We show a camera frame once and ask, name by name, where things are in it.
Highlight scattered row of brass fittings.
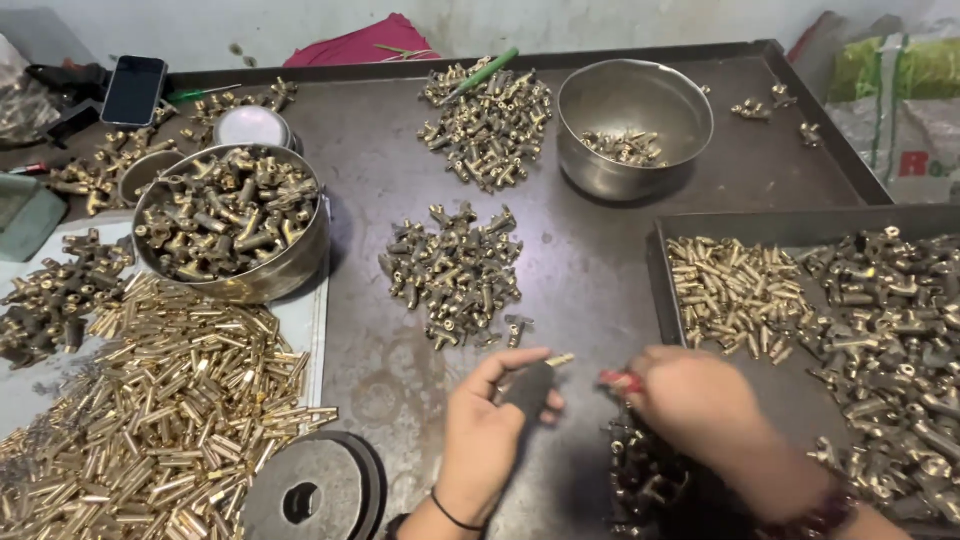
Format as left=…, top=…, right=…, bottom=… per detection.
left=43, top=101, right=181, bottom=217

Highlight green-handled tool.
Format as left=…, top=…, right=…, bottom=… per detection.
left=438, top=47, right=521, bottom=107

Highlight round silver tin lid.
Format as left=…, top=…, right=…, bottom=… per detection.
left=213, top=105, right=295, bottom=151

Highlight large steel bowl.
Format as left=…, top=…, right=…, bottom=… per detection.
left=132, top=142, right=331, bottom=306

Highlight dark fitting with brass tip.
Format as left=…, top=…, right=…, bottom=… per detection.
left=495, top=352, right=576, bottom=423

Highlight tall heap of brass fittings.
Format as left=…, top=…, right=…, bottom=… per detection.
left=417, top=56, right=555, bottom=195

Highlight flat heap of dark fittings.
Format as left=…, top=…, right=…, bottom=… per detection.
left=378, top=201, right=535, bottom=352

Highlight grey-green plastic container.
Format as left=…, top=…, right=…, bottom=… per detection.
left=0, top=172, right=70, bottom=264

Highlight person's left hand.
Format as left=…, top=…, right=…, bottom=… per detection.
left=435, top=346, right=567, bottom=520

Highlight red-handled small tool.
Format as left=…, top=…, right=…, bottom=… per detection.
left=597, top=369, right=645, bottom=396

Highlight clear plastic bag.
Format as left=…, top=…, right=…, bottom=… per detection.
left=0, top=33, right=63, bottom=147

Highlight heap of fittings filling bowl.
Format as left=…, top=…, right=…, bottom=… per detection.
left=138, top=146, right=320, bottom=283

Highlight black round metal disc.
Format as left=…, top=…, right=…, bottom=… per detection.
left=240, top=429, right=388, bottom=540

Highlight small dark metal tray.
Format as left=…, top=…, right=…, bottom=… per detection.
left=646, top=204, right=960, bottom=540

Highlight heap of fittings on sheet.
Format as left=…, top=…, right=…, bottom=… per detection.
left=0, top=228, right=138, bottom=372

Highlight dark beaded bracelet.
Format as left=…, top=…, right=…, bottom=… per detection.
left=757, top=487, right=860, bottom=540

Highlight person's right hand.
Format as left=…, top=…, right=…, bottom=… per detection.
left=626, top=345, right=768, bottom=468

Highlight few brass fittings in bowl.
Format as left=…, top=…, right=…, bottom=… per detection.
left=579, top=129, right=669, bottom=169

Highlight white sheet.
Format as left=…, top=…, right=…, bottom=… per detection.
left=0, top=210, right=331, bottom=444

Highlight loose group of brass fittings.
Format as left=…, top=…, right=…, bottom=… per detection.
left=180, top=76, right=300, bottom=145

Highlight big heap of brass tubes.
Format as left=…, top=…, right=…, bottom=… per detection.
left=0, top=271, right=340, bottom=540

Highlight black bag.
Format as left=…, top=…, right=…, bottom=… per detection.
left=24, top=60, right=114, bottom=147

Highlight black smartphone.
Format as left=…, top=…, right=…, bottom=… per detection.
left=99, top=54, right=169, bottom=129

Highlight large dark metal tray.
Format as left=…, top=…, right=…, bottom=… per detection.
left=0, top=39, right=895, bottom=540

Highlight small heap of brass tubes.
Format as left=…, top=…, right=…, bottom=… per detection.
left=666, top=235, right=817, bottom=367

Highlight thin black wristband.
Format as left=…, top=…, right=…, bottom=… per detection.
left=429, top=487, right=487, bottom=534

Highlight huge heap of dark fittings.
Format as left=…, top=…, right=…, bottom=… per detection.
left=796, top=225, right=960, bottom=525

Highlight wide steel bowl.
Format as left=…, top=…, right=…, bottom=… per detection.
left=556, top=58, right=715, bottom=202

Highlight green-handled screwdriver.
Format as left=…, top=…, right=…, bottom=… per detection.
left=165, top=83, right=243, bottom=105

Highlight shadowed heap of dark fittings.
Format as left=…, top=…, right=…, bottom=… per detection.
left=606, top=408, right=695, bottom=540

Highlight red cloth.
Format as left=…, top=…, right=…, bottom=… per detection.
left=282, top=12, right=442, bottom=69

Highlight printed woven plastic sack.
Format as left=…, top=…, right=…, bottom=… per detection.
left=787, top=11, right=960, bottom=205

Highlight heap of small grey parts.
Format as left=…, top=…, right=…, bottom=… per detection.
left=0, top=363, right=102, bottom=496

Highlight small steel cup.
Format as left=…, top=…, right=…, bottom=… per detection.
left=118, top=148, right=187, bottom=208

